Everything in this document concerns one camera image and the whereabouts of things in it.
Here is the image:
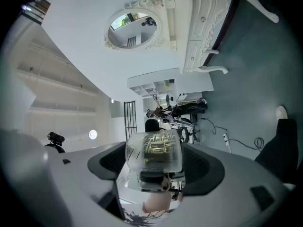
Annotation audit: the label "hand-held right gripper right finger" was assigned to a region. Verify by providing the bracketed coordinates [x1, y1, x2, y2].
[181, 142, 296, 227]

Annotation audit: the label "person's white shoe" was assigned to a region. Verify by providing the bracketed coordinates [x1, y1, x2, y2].
[275, 105, 289, 122]

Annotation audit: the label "black barred gate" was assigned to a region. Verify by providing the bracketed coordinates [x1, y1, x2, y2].
[123, 100, 138, 142]

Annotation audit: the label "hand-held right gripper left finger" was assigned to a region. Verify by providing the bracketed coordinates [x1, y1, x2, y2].
[44, 141, 127, 222]

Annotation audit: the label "oval white-framed mirror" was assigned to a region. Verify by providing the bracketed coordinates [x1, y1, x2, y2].
[103, 0, 171, 51]

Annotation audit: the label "black office chair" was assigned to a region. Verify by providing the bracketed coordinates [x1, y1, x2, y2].
[144, 119, 160, 132]

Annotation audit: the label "person's black trouser leg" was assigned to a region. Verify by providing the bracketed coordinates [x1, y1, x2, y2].
[254, 118, 299, 184]

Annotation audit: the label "grey cylinder with metal cap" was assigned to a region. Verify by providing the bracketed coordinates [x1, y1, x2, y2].
[125, 129, 183, 173]

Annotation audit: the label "person's white printed shirt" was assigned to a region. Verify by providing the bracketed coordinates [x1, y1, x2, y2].
[122, 203, 177, 225]

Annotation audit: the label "person's left forearm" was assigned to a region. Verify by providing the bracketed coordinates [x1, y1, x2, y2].
[143, 192, 183, 214]

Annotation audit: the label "white vanity table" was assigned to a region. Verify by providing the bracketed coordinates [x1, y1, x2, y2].
[160, 0, 280, 75]

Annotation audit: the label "black floor cable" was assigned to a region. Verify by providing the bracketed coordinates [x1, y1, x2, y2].
[200, 118, 265, 151]

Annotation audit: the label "black camera on stand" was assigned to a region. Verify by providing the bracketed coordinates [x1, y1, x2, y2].
[44, 131, 66, 154]

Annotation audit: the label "white cabinet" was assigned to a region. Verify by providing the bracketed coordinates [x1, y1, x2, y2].
[127, 67, 214, 97]

